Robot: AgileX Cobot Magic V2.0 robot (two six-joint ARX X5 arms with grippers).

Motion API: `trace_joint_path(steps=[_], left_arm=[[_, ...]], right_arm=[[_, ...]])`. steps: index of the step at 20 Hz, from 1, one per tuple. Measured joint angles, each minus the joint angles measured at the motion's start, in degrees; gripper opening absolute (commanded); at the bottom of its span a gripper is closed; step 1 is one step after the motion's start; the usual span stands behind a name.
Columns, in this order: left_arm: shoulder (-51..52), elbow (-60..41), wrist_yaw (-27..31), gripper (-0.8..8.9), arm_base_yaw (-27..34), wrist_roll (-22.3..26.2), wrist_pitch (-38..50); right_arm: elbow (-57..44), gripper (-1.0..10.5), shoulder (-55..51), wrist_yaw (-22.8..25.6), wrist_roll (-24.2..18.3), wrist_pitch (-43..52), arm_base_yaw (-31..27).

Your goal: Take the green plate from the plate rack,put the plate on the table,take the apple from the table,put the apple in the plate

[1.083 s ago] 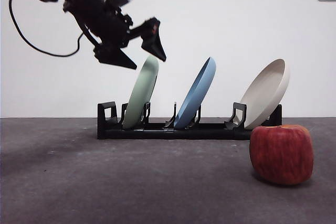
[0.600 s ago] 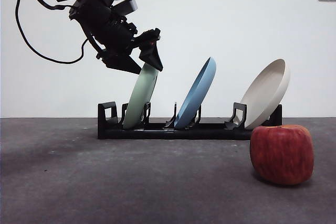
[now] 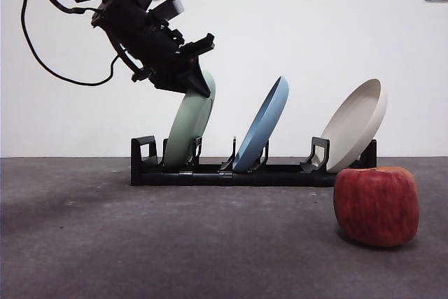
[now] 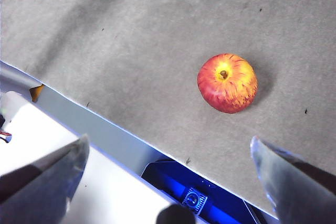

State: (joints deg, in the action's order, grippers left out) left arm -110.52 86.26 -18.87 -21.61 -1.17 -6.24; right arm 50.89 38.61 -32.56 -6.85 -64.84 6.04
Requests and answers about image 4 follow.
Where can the orange tape piece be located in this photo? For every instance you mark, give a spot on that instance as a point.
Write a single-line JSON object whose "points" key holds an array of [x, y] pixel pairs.
{"points": [[36, 93]]}

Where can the red yellow apple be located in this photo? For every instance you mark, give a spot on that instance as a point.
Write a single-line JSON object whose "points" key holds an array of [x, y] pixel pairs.
{"points": [[225, 87]]}

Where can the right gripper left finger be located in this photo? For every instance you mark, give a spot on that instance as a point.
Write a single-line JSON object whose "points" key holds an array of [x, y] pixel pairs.
{"points": [[39, 190]]}

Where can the black camera unit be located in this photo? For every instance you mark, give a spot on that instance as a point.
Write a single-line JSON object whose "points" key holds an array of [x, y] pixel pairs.
{"points": [[194, 199]]}

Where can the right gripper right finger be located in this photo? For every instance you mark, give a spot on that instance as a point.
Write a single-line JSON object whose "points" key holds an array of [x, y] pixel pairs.
{"points": [[302, 190]]}

